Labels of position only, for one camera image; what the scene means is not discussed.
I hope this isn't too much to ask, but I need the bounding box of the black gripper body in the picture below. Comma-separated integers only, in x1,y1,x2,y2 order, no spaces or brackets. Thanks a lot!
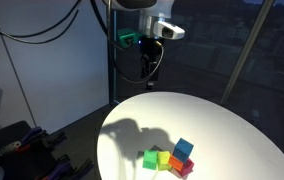
139,35,165,73

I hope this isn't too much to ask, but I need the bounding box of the blue block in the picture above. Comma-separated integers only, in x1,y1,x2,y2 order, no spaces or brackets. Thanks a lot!
172,137,195,164

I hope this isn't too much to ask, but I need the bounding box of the grey block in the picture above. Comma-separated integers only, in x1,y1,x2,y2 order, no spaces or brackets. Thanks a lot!
150,144,165,153

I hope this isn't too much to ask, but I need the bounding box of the green block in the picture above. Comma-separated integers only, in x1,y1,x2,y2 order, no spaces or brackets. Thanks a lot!
142,149,159,170

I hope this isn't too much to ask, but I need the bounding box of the yellow-green block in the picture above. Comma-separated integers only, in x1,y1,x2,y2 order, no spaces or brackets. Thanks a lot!
157,150,173,172

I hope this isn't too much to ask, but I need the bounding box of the orange block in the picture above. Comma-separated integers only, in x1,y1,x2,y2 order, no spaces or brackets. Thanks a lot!
167,154,185,172

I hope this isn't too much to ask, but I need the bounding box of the magenta block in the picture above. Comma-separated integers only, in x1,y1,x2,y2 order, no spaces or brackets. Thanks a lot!
176,158,195,178

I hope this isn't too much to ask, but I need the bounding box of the purple orange spring clamp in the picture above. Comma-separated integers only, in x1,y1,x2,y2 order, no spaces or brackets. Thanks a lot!
35,157,95,180
0,126,68,158

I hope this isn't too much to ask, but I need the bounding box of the black looped gripper cable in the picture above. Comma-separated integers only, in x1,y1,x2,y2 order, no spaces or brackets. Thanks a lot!
90,0,165,85

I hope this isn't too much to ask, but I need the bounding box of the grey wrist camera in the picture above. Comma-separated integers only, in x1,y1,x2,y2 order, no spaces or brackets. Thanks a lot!
152,20,186,41

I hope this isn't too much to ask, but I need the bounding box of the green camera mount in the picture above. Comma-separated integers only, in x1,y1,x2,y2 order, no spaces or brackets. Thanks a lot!
117,27,142,48

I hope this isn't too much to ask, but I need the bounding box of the black hanging cable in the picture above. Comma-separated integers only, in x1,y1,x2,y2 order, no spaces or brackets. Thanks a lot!
0,0,83,38
0,9,80,45

